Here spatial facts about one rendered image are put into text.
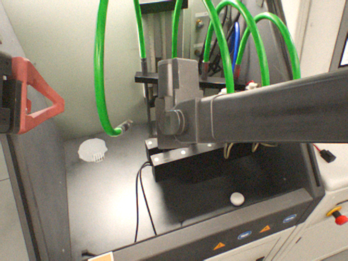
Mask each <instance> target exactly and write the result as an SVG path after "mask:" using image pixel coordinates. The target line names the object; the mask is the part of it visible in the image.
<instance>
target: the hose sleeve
mask: <svg viewBox="0 0 348 261"><path fill-rule="evenodd" d="M115 128H119V129H121V134H120V135H122V134H123V133H124V132H125V131H127V130H129V129H130V128H131V123H130V122H128V121H126V122H124V123H122V124H121V125H119V126H117V127H115ZM115 128H114V129H115ZM120 135H118V136H120Z"/></svg>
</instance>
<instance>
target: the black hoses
mask: <svg viewBox="0 0 348 261"><path fill-rule="evenodd" d="M227 12H228V6H225V11H224V15H223V19H222V22H221V25H222V28H223V26H224V24H225V20H226V17H227ZM239 16H240V12H239V11H238V12H237V15H236V17H235V21H234V23H233V25H232V27H231V29H230V31H229V33H228V35H227V36H226V41H228V39H229V37H230V35H231V34H232V32H233V31H234V24H235V22H237V21H238V19H239ZM209 24H210V17H209V22H208V28H209ZM208 28H207V32H206V35H205V38H204V42H203V46H202V52H201V55H200V56H199V57H200V59H199V62H198V71H199V74H200V75H201V73H202V70H201V63H202V62H203V54H204V49H205V44H206V37H207V33H208ZM217 41H218V40H217V37H216V38H215V41H214V43H213V46H212V48H211V50H210V53H209V60H210V58H211V56H212V54H213V51H214V48H215V46H216V43H217ZM209 60H208V61H209ZM220 60H221V52H220V48H219V52H218V53H217V55H216V57H215V59H214V61H213V63H209V69H208V73H209V72H210V70H211V69H212V71H213V72H212V73H211V74H210V75H209V76H208V77H211V76H212V75H214V74H216V73H218V72H220V71H221V70H222V67H221V66H220V65H219V63H220ZM216 61H217V62H216ZM214 65H215V68H213V66H214ZM217 68H219V69H218V70H216V69H217Z"/></svg>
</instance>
